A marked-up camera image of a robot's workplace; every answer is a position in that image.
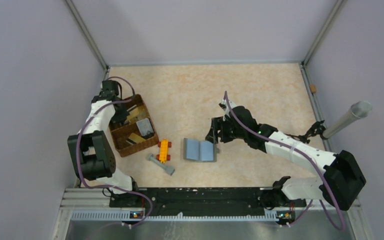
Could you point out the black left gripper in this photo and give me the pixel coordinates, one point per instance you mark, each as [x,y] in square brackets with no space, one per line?
[121,117]

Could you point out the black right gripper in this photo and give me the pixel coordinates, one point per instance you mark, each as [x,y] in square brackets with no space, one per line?
[219,123]

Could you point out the grey card holder wallet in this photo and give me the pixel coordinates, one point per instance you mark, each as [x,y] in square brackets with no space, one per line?
[199,151]

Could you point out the brown woven divided basket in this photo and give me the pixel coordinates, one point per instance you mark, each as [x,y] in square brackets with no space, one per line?
[138,133]

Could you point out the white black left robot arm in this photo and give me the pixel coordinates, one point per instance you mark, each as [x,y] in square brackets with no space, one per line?
[91,153]

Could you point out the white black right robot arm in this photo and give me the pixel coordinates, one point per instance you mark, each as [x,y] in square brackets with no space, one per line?
[338,178]

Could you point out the grey plastic toy bolt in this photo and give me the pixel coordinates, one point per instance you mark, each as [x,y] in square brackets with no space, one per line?
[167,168]

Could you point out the small wooden block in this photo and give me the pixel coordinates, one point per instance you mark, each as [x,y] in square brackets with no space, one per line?
[312,88]

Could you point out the silver metal tube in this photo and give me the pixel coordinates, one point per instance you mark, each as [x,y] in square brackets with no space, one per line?
[357,111]

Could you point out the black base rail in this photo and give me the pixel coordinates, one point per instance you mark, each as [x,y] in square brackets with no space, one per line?
[205,201]

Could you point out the black clamp bracket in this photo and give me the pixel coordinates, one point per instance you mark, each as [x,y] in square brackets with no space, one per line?
[316,129]

